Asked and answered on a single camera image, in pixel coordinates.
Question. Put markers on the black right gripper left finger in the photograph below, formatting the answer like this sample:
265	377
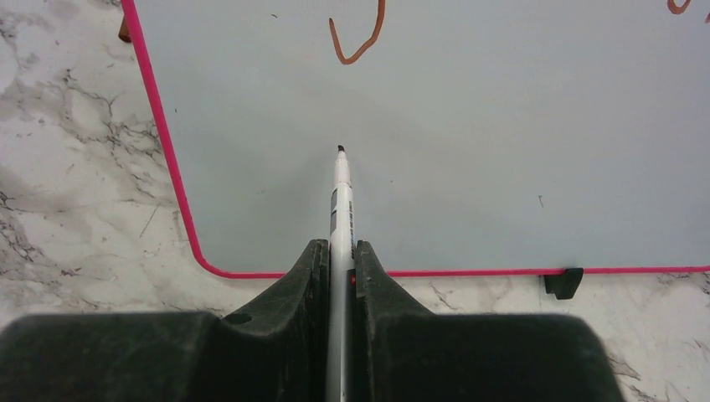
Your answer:
271	349

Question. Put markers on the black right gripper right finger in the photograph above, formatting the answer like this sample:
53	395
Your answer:
402	351

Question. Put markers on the white brown whiteboard marker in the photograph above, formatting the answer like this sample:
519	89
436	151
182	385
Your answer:
341	258

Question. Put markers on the pink framed whiteboard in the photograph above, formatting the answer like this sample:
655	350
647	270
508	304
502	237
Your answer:
484	137

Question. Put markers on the grey wire whiteboard stand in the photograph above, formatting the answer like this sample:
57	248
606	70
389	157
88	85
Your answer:
565	284

